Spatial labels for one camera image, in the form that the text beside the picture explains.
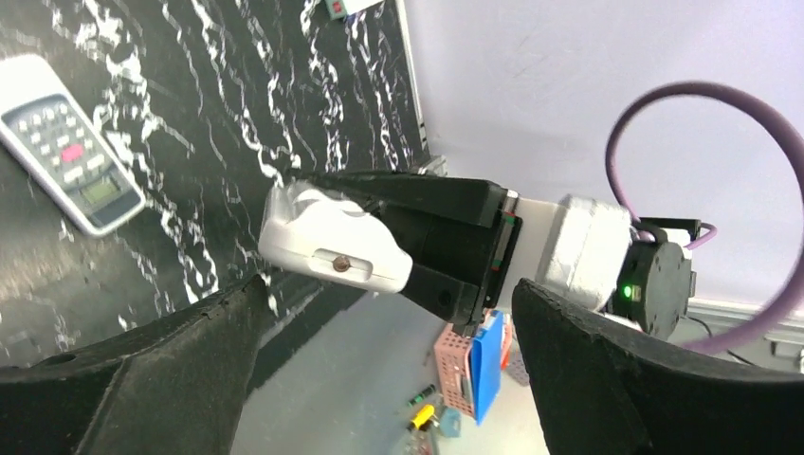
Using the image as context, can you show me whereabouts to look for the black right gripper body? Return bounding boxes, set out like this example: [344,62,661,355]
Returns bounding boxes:
[497,194,631,311]

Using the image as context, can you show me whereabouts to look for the white battery box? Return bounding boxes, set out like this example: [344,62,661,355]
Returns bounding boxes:
[323,0,382,20]

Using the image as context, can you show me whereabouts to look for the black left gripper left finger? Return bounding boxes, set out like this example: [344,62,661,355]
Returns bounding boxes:
[1,278,270,454]

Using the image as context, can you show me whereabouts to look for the white remote control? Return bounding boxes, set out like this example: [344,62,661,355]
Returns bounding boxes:
[258,181,412,293]

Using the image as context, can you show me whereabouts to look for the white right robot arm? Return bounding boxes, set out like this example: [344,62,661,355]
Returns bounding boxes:
[260,171,696,339]

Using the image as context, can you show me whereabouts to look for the pink and blue basket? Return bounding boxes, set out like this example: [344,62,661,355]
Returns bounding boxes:
[433,310,513,425]

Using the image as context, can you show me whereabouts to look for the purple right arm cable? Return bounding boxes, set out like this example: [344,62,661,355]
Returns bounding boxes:
[604,81,804,355]

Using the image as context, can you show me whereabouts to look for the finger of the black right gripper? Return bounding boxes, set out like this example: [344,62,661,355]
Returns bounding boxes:
[285,171,508,229]
[376,204,521,337]

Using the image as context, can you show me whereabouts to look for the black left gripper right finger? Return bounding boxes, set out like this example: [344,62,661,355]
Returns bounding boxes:
[512,279,803,454]

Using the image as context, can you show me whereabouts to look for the small grey remote control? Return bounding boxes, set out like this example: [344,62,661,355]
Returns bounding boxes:
[1,54,146,238]

